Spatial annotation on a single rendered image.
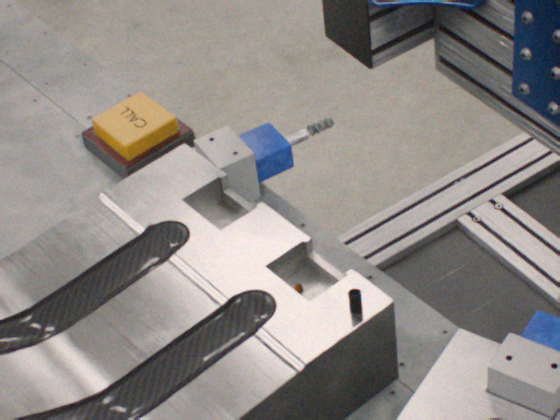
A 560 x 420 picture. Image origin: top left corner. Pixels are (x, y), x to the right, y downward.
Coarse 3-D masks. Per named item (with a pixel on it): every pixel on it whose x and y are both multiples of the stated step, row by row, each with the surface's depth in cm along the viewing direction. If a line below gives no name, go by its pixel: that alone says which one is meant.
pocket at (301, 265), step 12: (288, 252) 93; (300, 252) 94; (312, 252) 94; (276, 264) 93; (288, 264) 94; (300, 264) 95; (312, 264) 94; (324, 264) 93; (288, 276) 95; (300, 276) 94; (312, 276) 94; (324, 276) 94; (336, 276) 92; (312, 288) 93; (324, 288) 93
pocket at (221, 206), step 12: (216, 180) 100; (192, 192) 99; (204, 192) 100; (216, 192) 101; (228, 192) 101; (192, 204) 99; (204, 204) 100; (216, 204) 101; (228, 204) 101; (240, 204) 99; (204, 216) 101; (216, 216) 100; (228, 216) 100; (240, 216) 100
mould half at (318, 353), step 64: (128, 192) 100; (64, 256) 96; (192, 256) 93; (256, 256) 93; (128, 320) 90; (192, 320) 89; (320, 320) 87; (384, 320) 89; (0, 384) 84; (64, 384) 86; (192, 384) 85; (256, 384) 84; (320, 384) 87; (384, 384) 93
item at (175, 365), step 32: (160, 224) 97; (128, 256) 95; (160, 256) 95; (64, 288) 93; (96, 288) 93; (0, 320) 91; (32, 320) 92; (64, 320) 92; (224, 320) 89; (256, 320) 89; (0, 352) 87; (160, 352) 87; (192, 352) 88; (224, 352) 86; (128, 384) 86; (160, 384) 86; (32, 416) 82; (64, 416) 83; (96, 416) 84; (128, 416) 84
